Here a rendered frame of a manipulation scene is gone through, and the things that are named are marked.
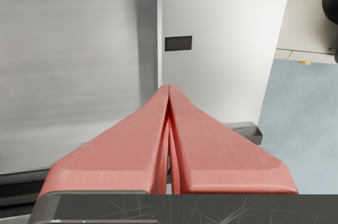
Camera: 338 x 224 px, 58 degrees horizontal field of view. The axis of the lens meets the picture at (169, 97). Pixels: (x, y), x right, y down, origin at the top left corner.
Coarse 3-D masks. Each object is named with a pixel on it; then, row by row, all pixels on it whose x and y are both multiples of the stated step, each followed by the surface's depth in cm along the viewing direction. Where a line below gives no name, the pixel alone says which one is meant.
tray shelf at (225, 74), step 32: (192, 0) 30; (224, 0) 31; (256, 0) 31; (192, 32) 32; (224, 32) 33; (256, 32) 34; (192, 64) 35; (224, 64) 35; (256, 64) 36; (192, 96) 37; (224, 96) 38; (256, 96) 39
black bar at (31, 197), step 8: (168, 176) 42; (16, 184) 40; (24, 184) 40; (32, 184) 40; (40, 184) 41; (0, 192) 39; (8, 192) 39; (16, 192) 39; (24, 192) 39; (32, 192) 39; (0, 200) 39; (8, 200) 39; (16, 200) 40; (24, 200) 40; (32, 200) 40
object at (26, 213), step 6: (18, 204) 40; (24, 204) 40; (30, 204) 40; (0, 210) 40; (6, 210) 40; (12, 210) 40; (18, 210) 40; (24, 210) 40; (30, 210) 40; (0, 216) 39; (6, 216) 39; (12, 216) 39; (18, 216) 39; (24, 216) 39; (0, 222) 44; (6, 222) 44; (12, 222) 45; (18, 222) 45; (24, 222) 45
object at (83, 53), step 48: (0, 0) 27; (48, 0) 28; (96, 0) 28; (144, 0) 29; (0, 48) 29; (48, 48) 30; (96, 48) 31; (144, 48) 32; (0, 96) 32; (48, 96) 34; (96, 96) 35; (144, 96) 36; (0, 144) 36; (48, 144) 37
